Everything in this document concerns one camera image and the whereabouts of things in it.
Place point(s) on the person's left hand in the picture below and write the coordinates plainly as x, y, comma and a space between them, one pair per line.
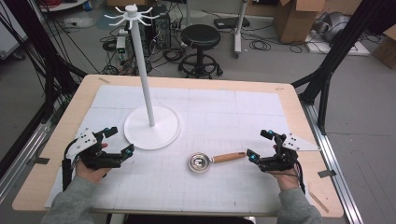
90, 174

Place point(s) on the white hook stand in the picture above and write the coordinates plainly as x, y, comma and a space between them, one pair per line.
146, 84

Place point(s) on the black computer tower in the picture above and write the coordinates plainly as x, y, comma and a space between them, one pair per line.
162, 28

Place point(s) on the large open cardboard box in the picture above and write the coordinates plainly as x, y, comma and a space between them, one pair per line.
295, 21

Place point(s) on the white flat board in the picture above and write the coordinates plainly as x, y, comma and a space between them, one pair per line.
351, 48

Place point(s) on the black metal frame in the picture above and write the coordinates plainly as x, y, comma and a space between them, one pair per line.
53, 81
330, 65

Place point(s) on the black tape piece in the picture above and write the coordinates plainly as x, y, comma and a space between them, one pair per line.
327, 173
41, 161

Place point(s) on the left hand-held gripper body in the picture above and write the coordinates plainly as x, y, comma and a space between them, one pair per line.
93, 155

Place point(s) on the grey rounded device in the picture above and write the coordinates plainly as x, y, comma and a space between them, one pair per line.
334, 26

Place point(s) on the white cabinet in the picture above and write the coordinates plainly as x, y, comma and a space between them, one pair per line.
9, 34

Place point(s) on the white pole stand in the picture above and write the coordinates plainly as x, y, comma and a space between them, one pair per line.
239, 31

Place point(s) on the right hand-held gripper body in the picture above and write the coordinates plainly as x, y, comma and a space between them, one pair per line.
285, 158

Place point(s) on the black round stool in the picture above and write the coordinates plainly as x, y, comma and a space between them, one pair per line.
200, 35

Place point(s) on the white grid mat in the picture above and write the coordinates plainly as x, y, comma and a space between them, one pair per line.
218, 124

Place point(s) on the black flat device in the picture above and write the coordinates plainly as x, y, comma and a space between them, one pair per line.
232, 22

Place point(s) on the small white box green light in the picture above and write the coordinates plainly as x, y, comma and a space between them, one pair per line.
121, 43

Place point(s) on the person's right hand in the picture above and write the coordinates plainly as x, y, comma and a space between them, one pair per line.
288, 180

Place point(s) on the small cardboard box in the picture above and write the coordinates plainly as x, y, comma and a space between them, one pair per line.
386, 49

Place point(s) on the aluminium rail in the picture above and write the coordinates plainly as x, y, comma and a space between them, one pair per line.
330, 155
25, 149

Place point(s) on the white round table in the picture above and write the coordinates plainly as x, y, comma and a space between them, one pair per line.
62, 5

